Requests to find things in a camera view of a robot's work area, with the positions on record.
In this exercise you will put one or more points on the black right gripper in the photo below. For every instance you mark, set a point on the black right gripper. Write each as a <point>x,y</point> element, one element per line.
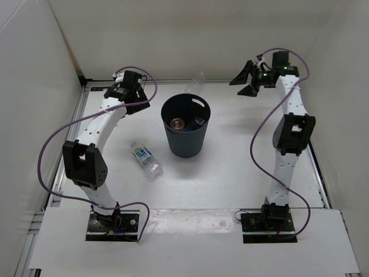
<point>241,78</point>

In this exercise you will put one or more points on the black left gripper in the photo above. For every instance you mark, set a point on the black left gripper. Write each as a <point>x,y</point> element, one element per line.
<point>138,108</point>

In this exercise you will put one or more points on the orange juice plastic bottle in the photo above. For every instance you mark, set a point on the orange juice plastic bottle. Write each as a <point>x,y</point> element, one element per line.
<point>177,124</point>

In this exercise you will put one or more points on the clear unlabelled plastic bottle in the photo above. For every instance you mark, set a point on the clear unlabelled plastic bottle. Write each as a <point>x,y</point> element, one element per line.
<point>196,85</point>

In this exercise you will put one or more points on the blue label plastic bottle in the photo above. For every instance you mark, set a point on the blue label plastic bottle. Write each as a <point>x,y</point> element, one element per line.
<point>195,124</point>

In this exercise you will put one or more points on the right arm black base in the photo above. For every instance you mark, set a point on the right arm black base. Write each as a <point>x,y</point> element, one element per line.
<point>272,224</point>

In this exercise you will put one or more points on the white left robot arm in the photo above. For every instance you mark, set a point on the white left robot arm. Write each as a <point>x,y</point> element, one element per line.
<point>83,160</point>

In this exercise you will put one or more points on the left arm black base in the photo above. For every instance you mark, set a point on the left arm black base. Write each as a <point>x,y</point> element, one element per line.
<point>121,226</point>

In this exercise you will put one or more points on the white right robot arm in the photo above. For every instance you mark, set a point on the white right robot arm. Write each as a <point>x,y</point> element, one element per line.
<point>292,134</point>

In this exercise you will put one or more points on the dark blue plastic bin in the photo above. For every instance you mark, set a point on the dark blue plastic bin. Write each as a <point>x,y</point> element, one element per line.
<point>185,117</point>

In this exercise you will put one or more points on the green label clear bottle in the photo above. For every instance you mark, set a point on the green label clear bottle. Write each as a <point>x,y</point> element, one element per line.
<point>150,165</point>

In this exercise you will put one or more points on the white front cover board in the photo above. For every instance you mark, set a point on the white front cover board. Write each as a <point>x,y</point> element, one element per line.
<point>191,243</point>

